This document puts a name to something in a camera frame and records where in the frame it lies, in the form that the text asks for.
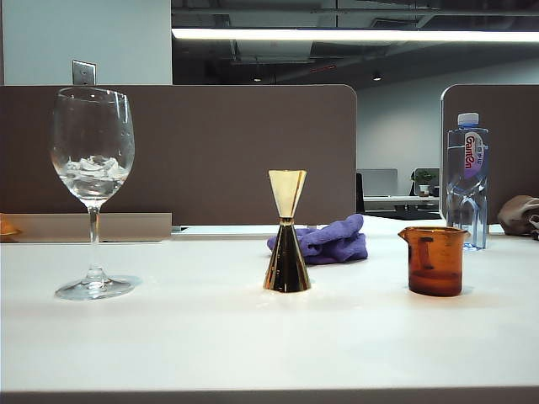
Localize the white background desk screen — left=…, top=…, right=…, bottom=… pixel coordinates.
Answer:
left=357, top=168, right=399, bottom=198

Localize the gold metal jigger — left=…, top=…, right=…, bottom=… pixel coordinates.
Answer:
left=263, top=169, right=312, bottom=293

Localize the small green potted plant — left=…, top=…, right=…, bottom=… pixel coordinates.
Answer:
left=410, top=169, right=439, bottom=198

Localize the brown fabric bag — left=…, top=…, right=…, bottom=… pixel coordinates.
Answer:
left=496, top=194, right=539, bottom=242

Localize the small orange object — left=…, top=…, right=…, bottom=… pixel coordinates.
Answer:
left=0, top=213, right=21, bottom=237

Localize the brown desk partition panel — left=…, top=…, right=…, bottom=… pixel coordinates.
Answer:
left=440, top=83, right=539, bottom=226
left=0, top=84, right=358, bottom=227

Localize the purple cloth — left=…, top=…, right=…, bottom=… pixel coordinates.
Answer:
left=267, top=213, right=369, bottom=266

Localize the clear wine glass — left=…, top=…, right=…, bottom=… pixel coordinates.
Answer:
left=49, top=87, right=142, bottom=301

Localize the clear Ganten water bottle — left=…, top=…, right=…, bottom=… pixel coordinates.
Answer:
left=445, top=112, right=491, bottom=252

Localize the small amber measuring cup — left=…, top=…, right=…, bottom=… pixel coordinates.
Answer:
left=398, top=226, right=471, bottom=297

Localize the long ceiling light strip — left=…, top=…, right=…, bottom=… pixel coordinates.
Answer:
left=171, top=27, right=539, bottom=44

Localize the metal wall switch plate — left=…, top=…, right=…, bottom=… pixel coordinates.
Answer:
left=71, top=59, right=98, bottom=87

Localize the white background desk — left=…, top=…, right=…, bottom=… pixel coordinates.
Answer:
left=362, top=194, right=441, bottom=213

